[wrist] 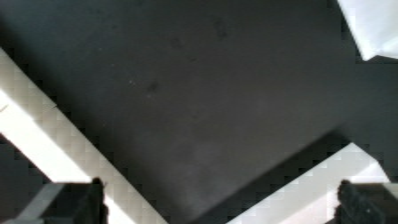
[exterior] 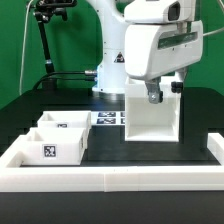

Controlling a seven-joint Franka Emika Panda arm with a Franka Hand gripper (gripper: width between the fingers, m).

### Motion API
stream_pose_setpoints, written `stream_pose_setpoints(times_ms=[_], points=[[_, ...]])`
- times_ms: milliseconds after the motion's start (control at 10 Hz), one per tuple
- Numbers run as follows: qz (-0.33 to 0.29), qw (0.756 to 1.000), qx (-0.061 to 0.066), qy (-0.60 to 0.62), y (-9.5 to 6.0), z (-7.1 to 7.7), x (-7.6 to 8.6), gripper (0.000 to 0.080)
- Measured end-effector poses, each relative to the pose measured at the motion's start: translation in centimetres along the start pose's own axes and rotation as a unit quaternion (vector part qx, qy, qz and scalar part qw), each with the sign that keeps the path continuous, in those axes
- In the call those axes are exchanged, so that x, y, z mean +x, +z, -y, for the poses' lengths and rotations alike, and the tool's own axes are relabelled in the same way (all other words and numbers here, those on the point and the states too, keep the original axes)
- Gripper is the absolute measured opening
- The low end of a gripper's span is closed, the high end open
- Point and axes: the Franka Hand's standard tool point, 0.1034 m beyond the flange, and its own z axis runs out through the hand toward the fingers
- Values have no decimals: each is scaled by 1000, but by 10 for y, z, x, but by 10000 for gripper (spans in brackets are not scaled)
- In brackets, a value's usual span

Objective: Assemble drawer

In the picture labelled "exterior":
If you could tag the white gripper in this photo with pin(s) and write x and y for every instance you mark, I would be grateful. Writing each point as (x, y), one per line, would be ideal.
(155, 50)

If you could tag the white drawer cabinet box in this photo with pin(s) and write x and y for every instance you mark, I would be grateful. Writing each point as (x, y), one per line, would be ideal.
(145, 121)

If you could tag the white front drawer with tag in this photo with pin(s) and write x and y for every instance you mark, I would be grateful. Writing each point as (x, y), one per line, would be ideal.
(54, 146)

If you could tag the white drawer with tag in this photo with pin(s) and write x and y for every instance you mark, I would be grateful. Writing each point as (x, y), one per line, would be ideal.
(66, 119)
(54, 146)

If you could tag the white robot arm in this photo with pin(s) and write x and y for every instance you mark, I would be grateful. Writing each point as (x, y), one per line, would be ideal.
(111, 74)

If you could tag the white rear drawer with tag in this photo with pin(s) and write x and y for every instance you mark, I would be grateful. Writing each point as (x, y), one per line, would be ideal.
(66, 119)

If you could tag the white marker tag plate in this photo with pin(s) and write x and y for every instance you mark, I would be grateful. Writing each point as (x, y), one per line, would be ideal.
(108, 118)

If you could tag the black camera stand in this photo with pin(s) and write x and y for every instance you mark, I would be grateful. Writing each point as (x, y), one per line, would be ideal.
(44, 11)

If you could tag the white workspace border frame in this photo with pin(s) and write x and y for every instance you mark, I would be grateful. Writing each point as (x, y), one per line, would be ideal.
(15, 178)

